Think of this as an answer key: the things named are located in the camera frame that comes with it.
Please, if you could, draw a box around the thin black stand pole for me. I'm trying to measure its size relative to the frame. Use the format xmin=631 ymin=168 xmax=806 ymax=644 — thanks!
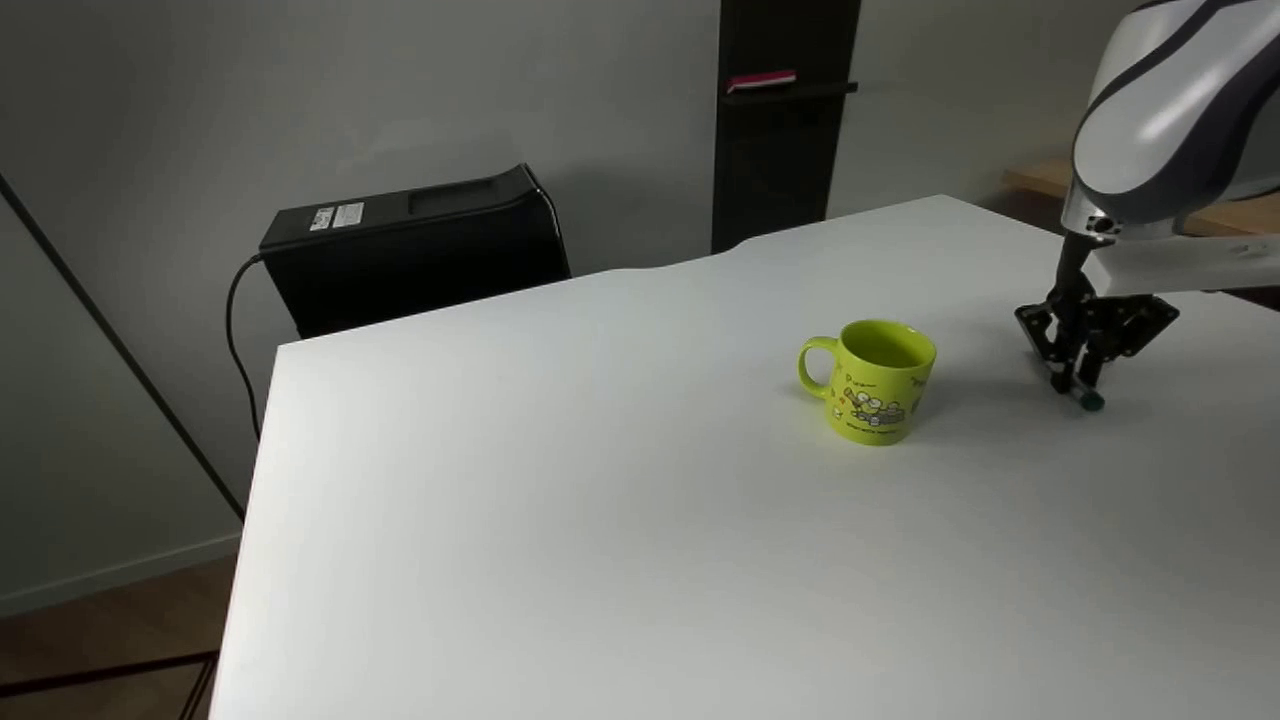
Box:
xmin=0 ymin=173 xmax=251 ymax=519
xmin=0 ymin=649 xmax=223 ymax=704

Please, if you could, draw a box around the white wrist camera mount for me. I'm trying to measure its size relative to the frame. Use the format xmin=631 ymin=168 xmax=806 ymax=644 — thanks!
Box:
xmin=1081 ymin=240 xmax=1280 ymax=302

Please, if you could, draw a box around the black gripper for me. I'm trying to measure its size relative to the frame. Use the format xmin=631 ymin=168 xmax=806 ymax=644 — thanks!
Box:
xmin=1011 ymin=227 xmax=1184 ymax=402

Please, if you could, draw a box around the yellow-green mug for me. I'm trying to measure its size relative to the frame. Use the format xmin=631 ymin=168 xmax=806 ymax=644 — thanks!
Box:
xmin=798 ymin=317 xmax=939 ymax=447

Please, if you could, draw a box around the pink label strip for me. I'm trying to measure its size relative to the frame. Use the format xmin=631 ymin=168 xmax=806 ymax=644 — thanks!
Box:
xmin=724 ymin=68 xmax=806 ymax=98

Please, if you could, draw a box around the black computer case cable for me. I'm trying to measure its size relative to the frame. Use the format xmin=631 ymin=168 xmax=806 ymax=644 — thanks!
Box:
xmin=219 ymin=252 xmax=276 ymax=445

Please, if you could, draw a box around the tall black cabinet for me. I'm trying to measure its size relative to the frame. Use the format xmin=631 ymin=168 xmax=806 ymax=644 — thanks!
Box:
xmin=709 ymin=0 xmax=867 ymax=258

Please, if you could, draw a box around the black computer case, white label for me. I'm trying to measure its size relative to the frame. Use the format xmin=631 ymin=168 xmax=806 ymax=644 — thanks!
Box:
xmin=258 ymin=159 xmax=576 ymax=341

